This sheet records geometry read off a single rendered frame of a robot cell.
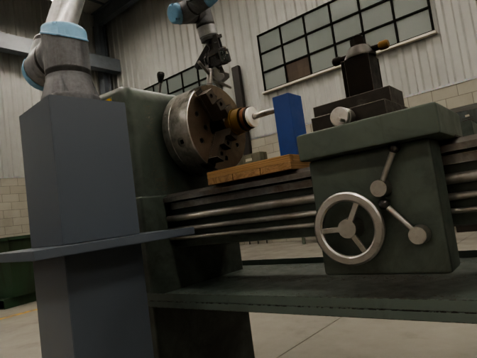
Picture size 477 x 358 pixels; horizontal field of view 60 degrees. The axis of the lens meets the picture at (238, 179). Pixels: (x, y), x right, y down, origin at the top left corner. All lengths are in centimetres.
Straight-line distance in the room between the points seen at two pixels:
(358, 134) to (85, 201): 64
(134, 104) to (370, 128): 85
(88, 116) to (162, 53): 1127
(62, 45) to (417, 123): 86
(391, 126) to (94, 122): 69
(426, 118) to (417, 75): 733
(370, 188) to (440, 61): 731
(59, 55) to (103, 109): 18
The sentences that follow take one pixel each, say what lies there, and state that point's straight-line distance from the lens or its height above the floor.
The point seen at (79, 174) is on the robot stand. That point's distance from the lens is 105.
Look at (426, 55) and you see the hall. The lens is 825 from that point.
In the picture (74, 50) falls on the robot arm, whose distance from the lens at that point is 119.
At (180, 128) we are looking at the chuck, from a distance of 140.
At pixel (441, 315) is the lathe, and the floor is 53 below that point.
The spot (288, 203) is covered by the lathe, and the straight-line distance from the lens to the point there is 113.
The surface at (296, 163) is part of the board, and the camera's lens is 113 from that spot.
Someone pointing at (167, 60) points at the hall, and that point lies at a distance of 1216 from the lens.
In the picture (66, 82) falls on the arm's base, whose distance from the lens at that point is 115.
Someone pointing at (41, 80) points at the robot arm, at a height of 121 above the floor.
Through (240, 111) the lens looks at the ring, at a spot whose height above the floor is 110.
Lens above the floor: 77
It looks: 5 degrees up
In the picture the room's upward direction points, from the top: 8 degrees counter-clockwise
